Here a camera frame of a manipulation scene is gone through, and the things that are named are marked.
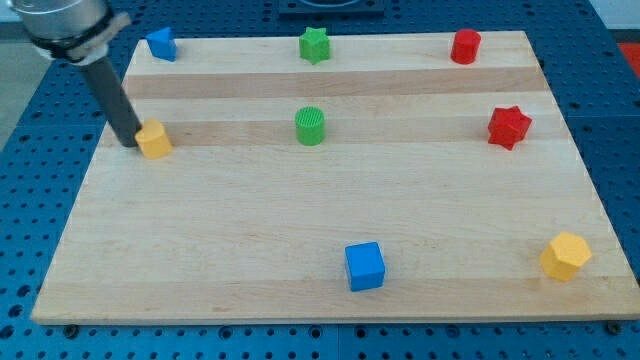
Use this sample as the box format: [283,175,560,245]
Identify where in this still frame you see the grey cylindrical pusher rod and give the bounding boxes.
[79,56,142,148]

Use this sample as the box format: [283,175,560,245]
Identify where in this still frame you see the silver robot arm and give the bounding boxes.
[7,0,141,148]

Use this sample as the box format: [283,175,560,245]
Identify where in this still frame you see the blue triangle block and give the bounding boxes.
[145,27,177,62]

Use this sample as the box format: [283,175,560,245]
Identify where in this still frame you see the green star block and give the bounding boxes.
[298,27,331,65]

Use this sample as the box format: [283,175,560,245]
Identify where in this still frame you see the red star block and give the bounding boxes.
[487,106,532,151]

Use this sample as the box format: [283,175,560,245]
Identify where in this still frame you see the yellow rounded block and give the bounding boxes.
[135,118,173,160]

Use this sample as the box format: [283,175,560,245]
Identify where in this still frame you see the green cylinder block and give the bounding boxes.
[295,106,325,146]

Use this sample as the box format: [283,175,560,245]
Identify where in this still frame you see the blue cube block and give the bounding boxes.
[345,242,386,292]

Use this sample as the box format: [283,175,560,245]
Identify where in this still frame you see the wooden board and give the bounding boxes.
[31,31,639,325]

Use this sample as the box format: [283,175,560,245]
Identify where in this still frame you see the red cylinder block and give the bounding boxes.
[450,29,482,65]

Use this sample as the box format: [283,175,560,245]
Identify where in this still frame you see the yellow hexagon block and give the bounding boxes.
[539,232,592,282]

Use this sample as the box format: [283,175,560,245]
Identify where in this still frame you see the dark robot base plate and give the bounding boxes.
[277,0,386,16]

